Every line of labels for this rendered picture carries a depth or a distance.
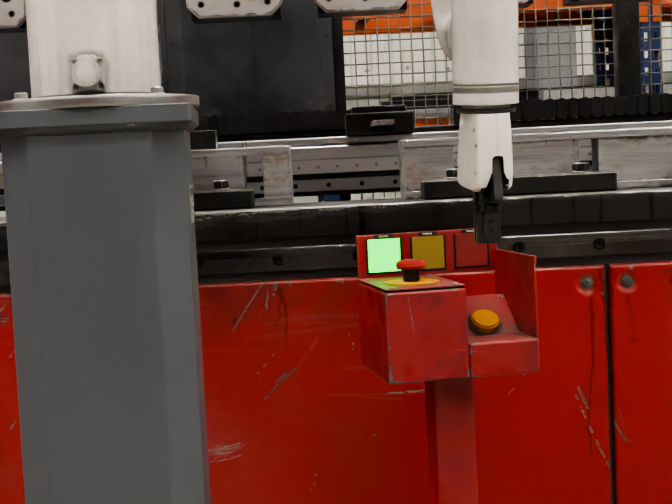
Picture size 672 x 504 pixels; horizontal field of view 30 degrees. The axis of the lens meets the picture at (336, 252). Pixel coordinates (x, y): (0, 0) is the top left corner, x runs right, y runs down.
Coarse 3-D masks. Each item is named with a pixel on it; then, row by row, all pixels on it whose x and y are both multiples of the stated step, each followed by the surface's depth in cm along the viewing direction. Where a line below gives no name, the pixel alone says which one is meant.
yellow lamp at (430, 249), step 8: (416, 240) 172; (424, 240) 172; (432, 240) 172; (440, 240) 172; (416, 248) 172; (424, 248) 172; (432, 248) 172; (440, 248) 172; (416, 256) 172; (424, 256) 172; (432, 256) 172; (440, 256) 172; (432, 264) 172; (440, 264) 172
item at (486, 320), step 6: (474, 312) 166; (480, 312) 166; (486, 312) 166; (492, 312) 166; (474, 318) 165; (480, 318) 165; (486, 318) 165; (492, 318) 165; (498, 318) 166; (474, 324) 165; (480, 324) 164; (486, 324) 164; (492, 324) 164; (498, 324) 165; (480, 330) 165; (486, 330) 164; (492, 330) 165
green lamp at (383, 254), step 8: (368, 240) 170; (376, 240) 170; (384, 240) 171; (392, 240) 171; (368, 248) 170; (376, 248) 171; (384, 248) 171; (392, 248) 171; (368, 256) 170; (376, 256) 171; (384, 256) 171; (392, 256) 171; (376, 264) 171; (384, 264) 171; (392, 264) 171
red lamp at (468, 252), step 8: (456, 240) 173; (464, 240) 173; (472, 240) 173; (456, 248) 173; (464, 248) 173; (472, 248) 173; (480, 248) 174; (456, 256) 173; (464, 256) 173; (472, 256) 173; (480, 256) 174; (456, 264) 173; (464, 264) 173; (472, 264) 173; (480, 264) 174
